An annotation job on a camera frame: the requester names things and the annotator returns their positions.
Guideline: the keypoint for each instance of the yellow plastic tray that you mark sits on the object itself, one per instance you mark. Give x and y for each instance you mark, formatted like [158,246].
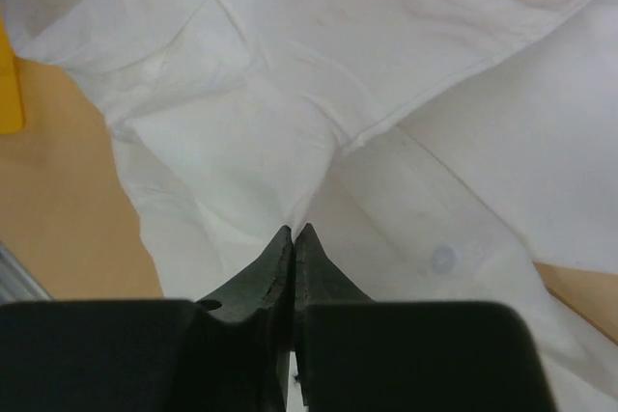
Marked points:
[11,109]

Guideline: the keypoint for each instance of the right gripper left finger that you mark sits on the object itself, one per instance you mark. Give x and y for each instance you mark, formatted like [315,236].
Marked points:
[224,352]

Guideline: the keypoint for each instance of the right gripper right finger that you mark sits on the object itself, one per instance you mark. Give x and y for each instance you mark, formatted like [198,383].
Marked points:
[357,354]

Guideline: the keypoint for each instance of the white long sleeve shirt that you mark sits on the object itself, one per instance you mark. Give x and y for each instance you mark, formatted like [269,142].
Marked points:
[441,147]

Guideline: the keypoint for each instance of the aluminium front rail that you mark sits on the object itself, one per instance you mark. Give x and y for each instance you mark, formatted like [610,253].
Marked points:
[16,283]

